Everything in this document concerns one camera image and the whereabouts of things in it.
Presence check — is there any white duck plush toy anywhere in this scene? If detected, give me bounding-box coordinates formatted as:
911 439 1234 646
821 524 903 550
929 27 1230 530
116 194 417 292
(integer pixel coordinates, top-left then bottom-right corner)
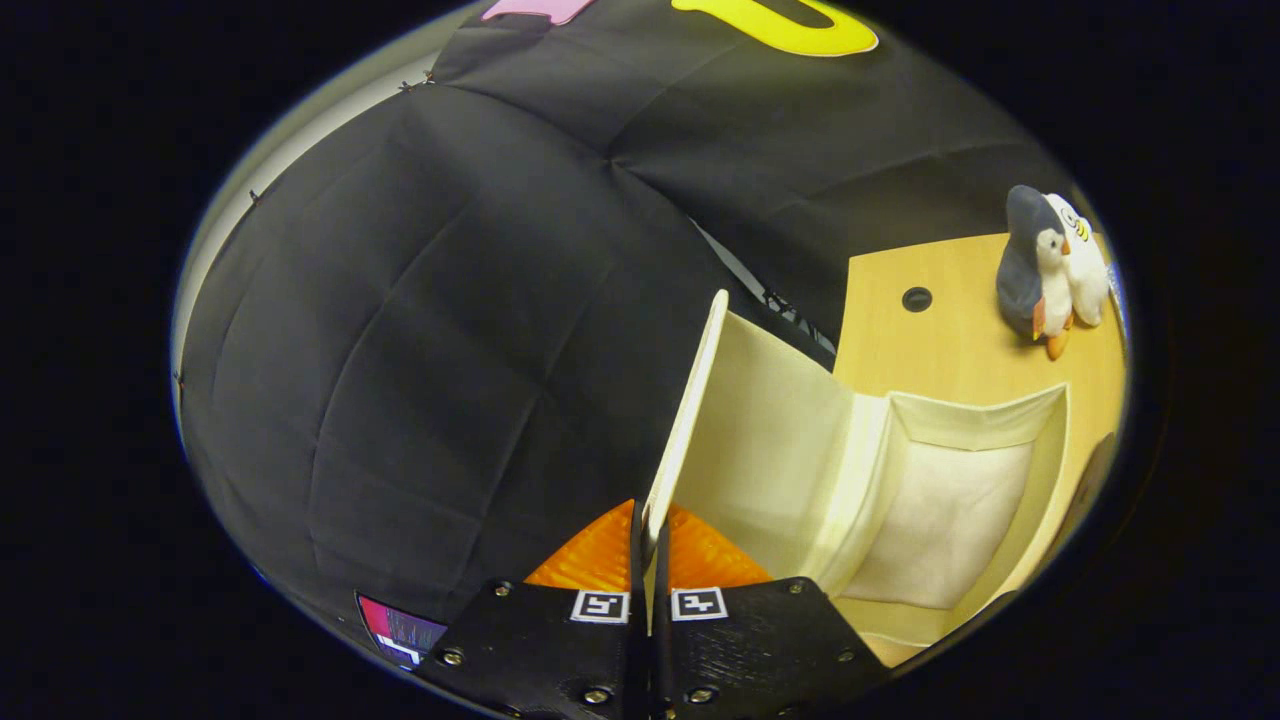
1045 192 1111 328

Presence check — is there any beige fabric storage box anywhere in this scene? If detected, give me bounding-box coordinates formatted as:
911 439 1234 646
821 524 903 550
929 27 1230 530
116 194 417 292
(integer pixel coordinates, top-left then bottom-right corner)
640 289 1071 649

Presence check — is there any computer monitor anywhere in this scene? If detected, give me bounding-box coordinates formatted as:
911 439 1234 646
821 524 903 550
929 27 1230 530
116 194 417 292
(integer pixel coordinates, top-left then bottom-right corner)
356 592 448 669

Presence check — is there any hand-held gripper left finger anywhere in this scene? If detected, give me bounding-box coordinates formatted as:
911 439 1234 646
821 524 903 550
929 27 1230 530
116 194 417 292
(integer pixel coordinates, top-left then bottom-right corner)
415 498 648 720

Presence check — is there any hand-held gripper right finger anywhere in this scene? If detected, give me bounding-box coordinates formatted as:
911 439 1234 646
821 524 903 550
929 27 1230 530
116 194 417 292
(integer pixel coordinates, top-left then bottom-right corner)
653 500 891 720

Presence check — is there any grey blue penguin plush toy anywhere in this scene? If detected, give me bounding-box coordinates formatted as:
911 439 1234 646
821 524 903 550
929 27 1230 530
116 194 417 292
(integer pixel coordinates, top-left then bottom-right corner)
996 185 1076 361

